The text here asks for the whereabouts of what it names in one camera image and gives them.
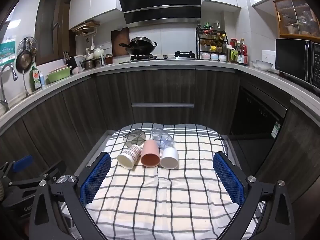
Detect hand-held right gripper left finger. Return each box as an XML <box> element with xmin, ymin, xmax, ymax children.
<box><xmin>29</xmin><ymin>151</ymin><xmax>112</xmax><ymax>240</ymax></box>

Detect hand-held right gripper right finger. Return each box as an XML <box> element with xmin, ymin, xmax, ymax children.
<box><xmin>212</xmin><ymin>151</ymin><xmax>295</xmax><ymax>240</ymax></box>

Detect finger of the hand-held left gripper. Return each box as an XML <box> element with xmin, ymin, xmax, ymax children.
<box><xmin>0</xmin><ymin>155</ymin><xmax>34</xmax><ymax>180</ymax></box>
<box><xmin>7</xmin><ymin>160</ymin><xmax>67</xmax><ymax>193</ymax></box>

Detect white cup with dotted pattern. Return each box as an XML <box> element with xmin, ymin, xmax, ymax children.
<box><xmin>117</xmin><ymin>144</ymin><xmax>142</xmax><ymax>170</ymax></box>

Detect grey faceted glass cup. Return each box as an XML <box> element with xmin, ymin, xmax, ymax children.
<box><xmin>123</xmin><ymin>129</ymin><xmax>147</xmax><ymax>147</ymax></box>

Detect pink cup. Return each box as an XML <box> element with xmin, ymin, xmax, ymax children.
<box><xmin>141</xmin><ymin>140</ymin><xmax>160</xmax><ymax>167</ymax></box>

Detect plain white cup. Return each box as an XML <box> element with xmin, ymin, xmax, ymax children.
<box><xmin>160</xmin><ymin>147</ymin><xmax>179</xmax><ymax>169</ymax></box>

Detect clear plastic cup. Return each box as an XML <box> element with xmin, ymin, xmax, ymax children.
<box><xmin>151</xmin><ymin>127</ymin><xmax>175</xmax><ymax>150</ymax></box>

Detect black built-in dishwasher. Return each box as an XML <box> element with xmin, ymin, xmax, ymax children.
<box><xmin>229</xmin><ymin>85</ymin><xmax>288</xmax><ymax>175</ymax></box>

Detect black white checkered cloth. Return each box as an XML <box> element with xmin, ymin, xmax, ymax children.
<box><xmin>60</xmin><ymin>122</ymin><xmax>265</xmax><ymax>240</ymax></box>

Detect chrome kitchen faucet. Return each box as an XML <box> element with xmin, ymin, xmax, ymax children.
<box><xmin>0</xmin><ymin>64</ymin><xmax>18</xmax><ymax>111</ymax></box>

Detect green dish soap bottle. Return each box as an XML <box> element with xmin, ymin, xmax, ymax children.
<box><xmin>29</xmin><ymin>66</ymin><xmax>42</xmax><ymax>90</ymax></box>

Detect green plastic basin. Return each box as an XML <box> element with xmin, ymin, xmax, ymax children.
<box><xmin>47</xmin><ymin>68</ymin><xmax>70</xmax><ymax>83</ymax></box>

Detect hanging frying pan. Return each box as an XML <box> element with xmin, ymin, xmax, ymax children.
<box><xmin>15</xmin><ymin>51</ymin><xmax>33</xmax><ymax>73</ymax></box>

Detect dark wood base cabinets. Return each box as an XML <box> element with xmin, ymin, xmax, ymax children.
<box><xmin>0</xmin><ymin>66</ymin><xmax>320</xmax><ymax>205</ymax></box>

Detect black knife block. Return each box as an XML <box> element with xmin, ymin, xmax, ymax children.
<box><xmin>64</xmin><ymin>52</ymin><xmax>78</xmax><ymax>68</ymax></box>

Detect dark sauce bottle red label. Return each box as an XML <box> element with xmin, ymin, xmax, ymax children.
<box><xmin>237</xmin><ymin>39</ymin><xmax>248</xmax><ymax>64</ymax></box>

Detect white rice cooker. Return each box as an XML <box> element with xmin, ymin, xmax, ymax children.
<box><xmin>261</xmin><ymin>50</ymin><xmax>276</xmax><ymax>64</ymax></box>

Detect brown wooden door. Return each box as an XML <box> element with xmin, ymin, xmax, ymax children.
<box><xmin>34</xmin><ymin>0</ymin><xmax>72</xmax><ymax>66</ymax></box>

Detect black gas cooktop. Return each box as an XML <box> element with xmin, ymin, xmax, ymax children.
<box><xmin>119</xmin><ymin>51</ymin><xmax>197</xmax><ymax>63</ymax></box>

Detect black microwave oven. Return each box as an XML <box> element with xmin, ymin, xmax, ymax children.
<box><xmin>275</xmin><ymin>38</ymin><xmax>320</xmax><ymax>92</ymax></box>

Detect black spice rack with bottles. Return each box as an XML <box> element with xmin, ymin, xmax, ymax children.
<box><xmin>196</xmin><ymin>27</ymin><xmax>228</xmax><ymax>62</ymax></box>

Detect dark wooden cutting board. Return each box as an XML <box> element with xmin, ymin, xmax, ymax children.
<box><xmin>111</xmin><ymin>28</ymin><xmax>130</xmax><ymax>56</ymax></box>

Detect black wok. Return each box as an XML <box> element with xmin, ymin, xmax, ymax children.
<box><xmin>119</xmin><ymin>36</ymin><xmax>158</xmax><ymax>55</ymax></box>

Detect wooden glass-door cabinet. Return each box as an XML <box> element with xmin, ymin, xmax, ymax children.
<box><xmin>274</xmin><ymin>0</ymin><xmax>320</xmax><ymax>43</ymax></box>

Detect black range hood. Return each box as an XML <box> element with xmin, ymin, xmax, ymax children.
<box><xmin>116</xmin><ymin>0</ymin><xmax>202</xmax><ymax>28</ymax></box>

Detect green wall poster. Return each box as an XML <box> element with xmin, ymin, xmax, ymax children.
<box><xmin>0</xmin><ymin>37</ymin><xmax>17</xmax><ymax>66</ymax></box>

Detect wall rack with cutting boards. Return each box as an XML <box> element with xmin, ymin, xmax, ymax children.
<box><xmin>71</xmin><ymin>20</ymin><xmax>100</xmax><ymax>37</ymax></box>

